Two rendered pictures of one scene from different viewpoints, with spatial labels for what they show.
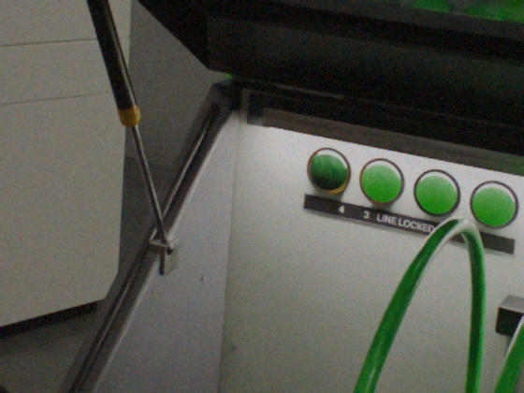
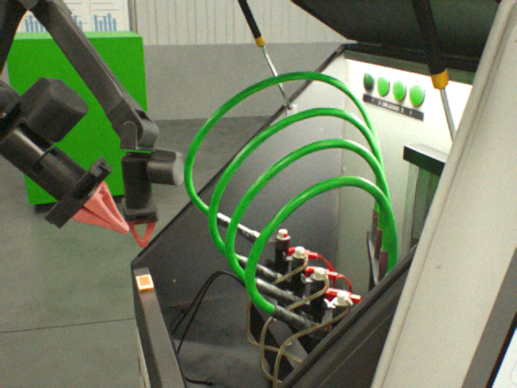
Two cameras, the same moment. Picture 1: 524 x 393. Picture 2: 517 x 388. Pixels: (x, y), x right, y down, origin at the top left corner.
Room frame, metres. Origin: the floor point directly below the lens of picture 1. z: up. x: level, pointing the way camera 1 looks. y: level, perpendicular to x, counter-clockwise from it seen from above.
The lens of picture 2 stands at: (0.27, -0.76, 1.55)
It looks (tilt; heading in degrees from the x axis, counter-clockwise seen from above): 20 degrees down; 50
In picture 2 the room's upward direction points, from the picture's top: straight up
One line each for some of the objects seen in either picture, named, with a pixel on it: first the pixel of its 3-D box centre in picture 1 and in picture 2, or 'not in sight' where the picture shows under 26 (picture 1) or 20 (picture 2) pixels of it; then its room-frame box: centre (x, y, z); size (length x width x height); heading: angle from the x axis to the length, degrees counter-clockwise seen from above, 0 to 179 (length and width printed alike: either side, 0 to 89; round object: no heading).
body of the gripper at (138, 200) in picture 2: not in sight; (138, 196); (0.75, 0.20, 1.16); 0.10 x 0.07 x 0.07; 69
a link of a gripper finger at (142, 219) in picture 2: not in sight; (140, 225); (0.75, 0.21, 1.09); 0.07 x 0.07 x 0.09; 69
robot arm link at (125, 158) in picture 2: not in sight; (138, 168); (0.75, 0.19, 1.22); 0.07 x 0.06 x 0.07; 123
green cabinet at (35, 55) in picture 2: not in sight; (82, 116); (1.94, 3.47, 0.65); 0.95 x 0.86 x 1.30; 159
